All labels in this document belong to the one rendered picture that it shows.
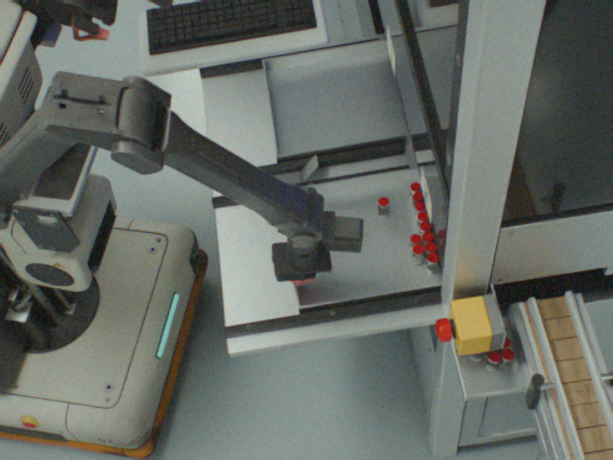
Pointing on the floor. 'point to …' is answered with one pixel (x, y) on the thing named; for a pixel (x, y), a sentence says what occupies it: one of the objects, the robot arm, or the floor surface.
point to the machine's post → (481, 176)
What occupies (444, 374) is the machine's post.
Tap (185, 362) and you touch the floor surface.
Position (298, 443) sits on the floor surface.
